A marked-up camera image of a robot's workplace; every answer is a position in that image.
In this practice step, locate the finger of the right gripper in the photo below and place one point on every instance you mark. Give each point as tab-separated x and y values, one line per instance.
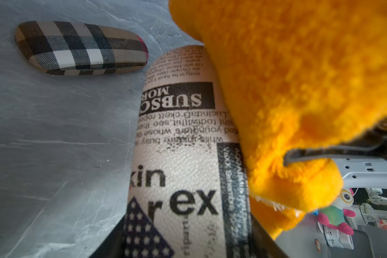
373	143

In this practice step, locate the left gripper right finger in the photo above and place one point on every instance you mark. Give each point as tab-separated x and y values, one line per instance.
263	246

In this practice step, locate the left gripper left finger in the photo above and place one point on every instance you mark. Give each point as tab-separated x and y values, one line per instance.
113	245

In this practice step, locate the newspaper print eyeglass case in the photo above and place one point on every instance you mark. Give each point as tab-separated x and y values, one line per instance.
188	193

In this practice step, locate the orange fluffy cloth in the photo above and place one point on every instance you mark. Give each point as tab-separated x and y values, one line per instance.
295	75

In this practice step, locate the plaid eyeglass case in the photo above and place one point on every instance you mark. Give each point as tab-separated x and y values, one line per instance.
73	49

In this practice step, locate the colourful plush toy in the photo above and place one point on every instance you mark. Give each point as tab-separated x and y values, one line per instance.
333	216

